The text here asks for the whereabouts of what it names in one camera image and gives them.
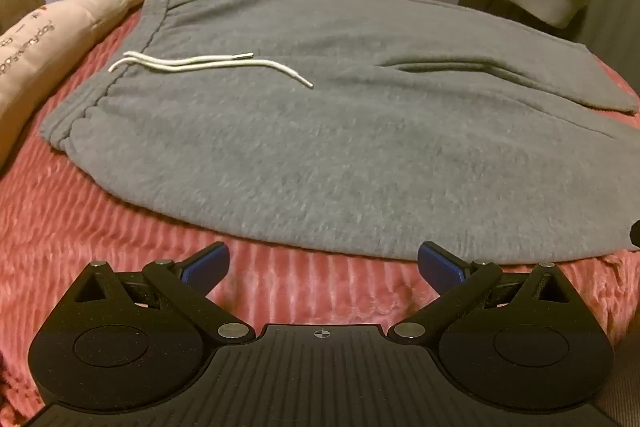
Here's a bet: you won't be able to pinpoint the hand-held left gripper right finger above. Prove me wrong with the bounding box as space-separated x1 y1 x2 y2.
387 241 569 341

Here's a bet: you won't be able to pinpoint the grey fleece pants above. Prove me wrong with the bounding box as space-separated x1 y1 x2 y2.
40 0 640 264

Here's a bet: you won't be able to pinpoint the red ribbed blanket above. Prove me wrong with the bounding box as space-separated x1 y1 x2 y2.
0 4 640 413

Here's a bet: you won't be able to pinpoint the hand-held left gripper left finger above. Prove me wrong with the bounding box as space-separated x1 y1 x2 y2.
72 242 256 343

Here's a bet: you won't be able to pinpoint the long pink printed pillow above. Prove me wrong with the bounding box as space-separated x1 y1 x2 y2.
0 0 150 172

